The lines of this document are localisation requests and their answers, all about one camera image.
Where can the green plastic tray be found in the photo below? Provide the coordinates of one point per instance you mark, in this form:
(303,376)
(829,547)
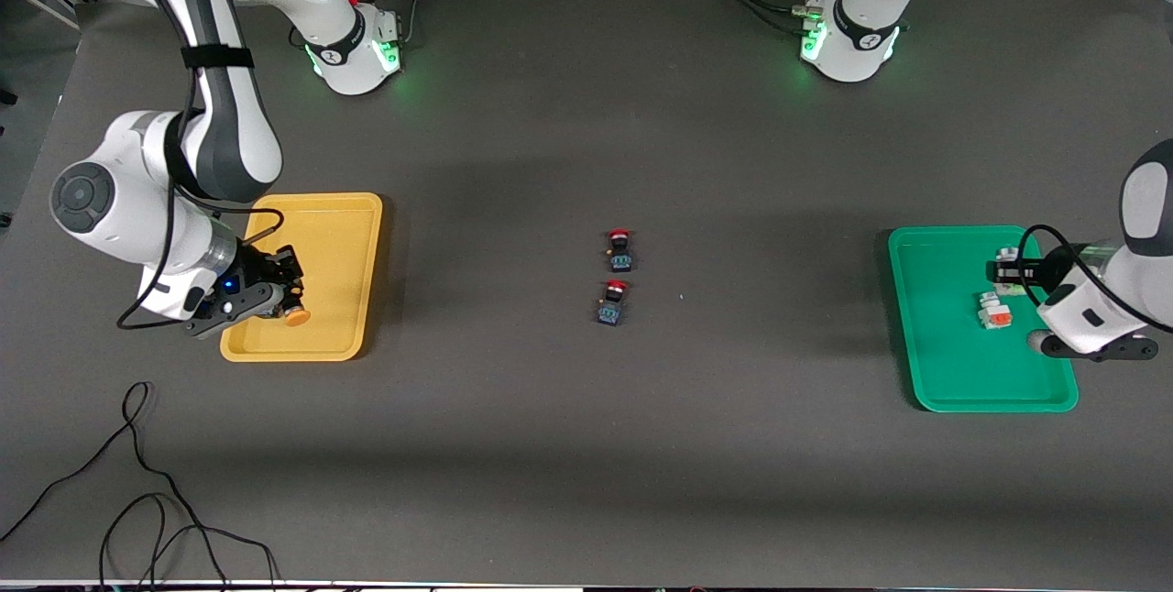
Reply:
(953,363)

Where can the red push button switch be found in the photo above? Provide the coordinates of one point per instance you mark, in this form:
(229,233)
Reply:
(620,253)
(611,306)

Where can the white switch with orange face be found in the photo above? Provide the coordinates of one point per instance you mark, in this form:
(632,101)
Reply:
(996,314)

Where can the yellow push button switch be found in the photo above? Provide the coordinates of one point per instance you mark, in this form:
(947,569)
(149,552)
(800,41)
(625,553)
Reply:
(296,317)

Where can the yellow plastic tray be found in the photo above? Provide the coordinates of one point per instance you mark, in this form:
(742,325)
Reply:
(339,244)

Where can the white switch with green face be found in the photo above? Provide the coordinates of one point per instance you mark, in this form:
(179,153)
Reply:
(1008,253)

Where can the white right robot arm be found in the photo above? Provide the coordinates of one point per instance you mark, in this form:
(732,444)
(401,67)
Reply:
(229,134)

